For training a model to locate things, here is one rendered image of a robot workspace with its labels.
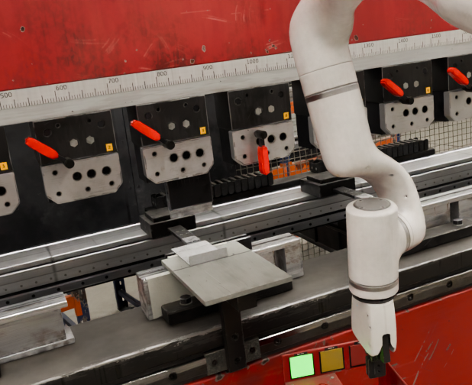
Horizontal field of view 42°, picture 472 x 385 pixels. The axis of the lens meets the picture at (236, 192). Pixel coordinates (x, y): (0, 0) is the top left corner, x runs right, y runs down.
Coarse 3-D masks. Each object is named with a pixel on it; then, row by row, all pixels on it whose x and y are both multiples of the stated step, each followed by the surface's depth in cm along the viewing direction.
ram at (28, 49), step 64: (0, 0) 108; (64, 0) 113; (128, 0) 117; (192, 0) 122; (256, 0) 128; (384, 0) 141; (0, 64) 110; (64, 64) 115; (128, 64) 120; (192, 64) 125; (384, 64) 144
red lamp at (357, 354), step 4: (360, 344) 121; (352, 348) 121; (356, 348) 121; (360, 348) 122; (352, 352) 121; (356, 352) 122; (360, 352) 122; (364, 352) 122; (352, 356) 122; (356, 356) 122; (360, 356) 122; (364, 356) 122; (352, 360) 122; (356, 360) 122; (360, 360) 122; (364, 360) 122; (352, 364) 122; (356, 364) 122
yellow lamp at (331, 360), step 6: (324, 354) 120; (330, 354) 121; (336, 354) 121; (342, 354) 121; (324, 360) 121; (330, 360) 121; (336, 360) 121; (342, 360) 121; (324, 366) 121; (330, 366) 121; (336, 366) 121; (342, 366) 122
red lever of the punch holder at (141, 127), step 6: (132, 126) 119; (138, 126) 119; (144, 126) 119; (144, 132) 119; (150, 132) 120; (156, 132) 121; (150, 138) 120; (156, 138) 120; (162, 138) 121; (168, 144) 121; (174, 144) 122
